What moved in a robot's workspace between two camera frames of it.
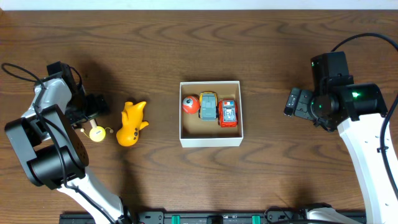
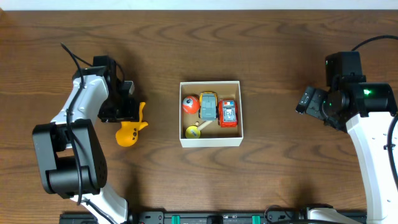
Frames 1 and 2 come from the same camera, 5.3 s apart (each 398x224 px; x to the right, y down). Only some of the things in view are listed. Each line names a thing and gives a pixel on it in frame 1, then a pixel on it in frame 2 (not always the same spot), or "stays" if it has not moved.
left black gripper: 94,107 → 123,112
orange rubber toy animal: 132,123 stays
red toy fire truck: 227,112 stays
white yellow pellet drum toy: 97,133 → 194,131
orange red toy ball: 191,104 stays
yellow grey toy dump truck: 208,109 stays
